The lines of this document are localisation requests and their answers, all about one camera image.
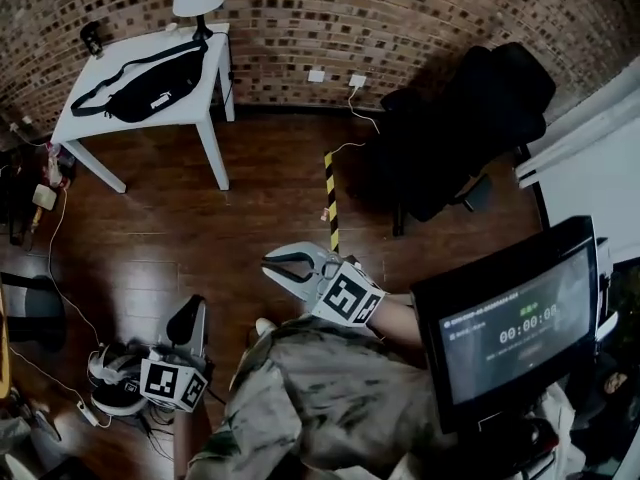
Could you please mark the black computer monitor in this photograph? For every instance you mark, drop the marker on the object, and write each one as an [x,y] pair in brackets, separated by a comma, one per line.
[510,333]

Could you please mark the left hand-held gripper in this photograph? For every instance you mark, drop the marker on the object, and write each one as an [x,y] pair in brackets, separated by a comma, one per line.
[165,380]

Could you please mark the white power strip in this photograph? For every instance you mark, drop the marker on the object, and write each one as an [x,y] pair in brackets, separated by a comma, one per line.
[87,412]

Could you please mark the person's white shoe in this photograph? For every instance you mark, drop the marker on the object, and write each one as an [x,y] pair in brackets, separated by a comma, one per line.
[262,325]

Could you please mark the white wall outlet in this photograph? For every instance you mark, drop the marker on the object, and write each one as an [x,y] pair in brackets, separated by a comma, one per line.
[357,80]
[316,75]

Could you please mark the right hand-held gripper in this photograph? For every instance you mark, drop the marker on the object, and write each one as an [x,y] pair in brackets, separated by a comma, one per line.
[345,293]

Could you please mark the person's camouflage clothing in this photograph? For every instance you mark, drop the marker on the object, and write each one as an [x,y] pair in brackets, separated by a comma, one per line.
[325,398]

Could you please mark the yellow black striped tape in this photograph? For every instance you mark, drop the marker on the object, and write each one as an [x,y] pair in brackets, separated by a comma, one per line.
[331,193]

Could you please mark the white headset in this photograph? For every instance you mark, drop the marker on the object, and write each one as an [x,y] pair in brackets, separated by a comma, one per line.
[107,368]

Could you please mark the white desk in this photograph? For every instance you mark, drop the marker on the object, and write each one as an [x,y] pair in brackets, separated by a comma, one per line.
[600,168]

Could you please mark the round wooden table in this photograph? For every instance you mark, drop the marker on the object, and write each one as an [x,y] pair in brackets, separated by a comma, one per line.
[3,343]

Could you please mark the pink white packet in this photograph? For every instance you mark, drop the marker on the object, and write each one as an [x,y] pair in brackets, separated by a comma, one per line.
[57,163]

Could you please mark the black side chair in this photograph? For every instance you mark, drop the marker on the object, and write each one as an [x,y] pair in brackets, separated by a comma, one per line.
[30,313]

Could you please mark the person's right forearm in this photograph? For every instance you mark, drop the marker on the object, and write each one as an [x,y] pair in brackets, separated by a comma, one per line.
[395,320]

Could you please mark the white adapter box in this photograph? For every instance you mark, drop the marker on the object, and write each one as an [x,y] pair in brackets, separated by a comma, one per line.
[44,197]

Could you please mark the black office chair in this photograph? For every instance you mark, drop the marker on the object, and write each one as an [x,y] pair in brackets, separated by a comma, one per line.
[465,128]

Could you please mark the black waist bag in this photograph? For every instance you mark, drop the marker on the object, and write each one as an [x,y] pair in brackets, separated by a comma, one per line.
[155,88]

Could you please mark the white square table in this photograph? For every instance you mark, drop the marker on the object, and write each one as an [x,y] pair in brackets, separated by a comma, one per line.
[212,78]

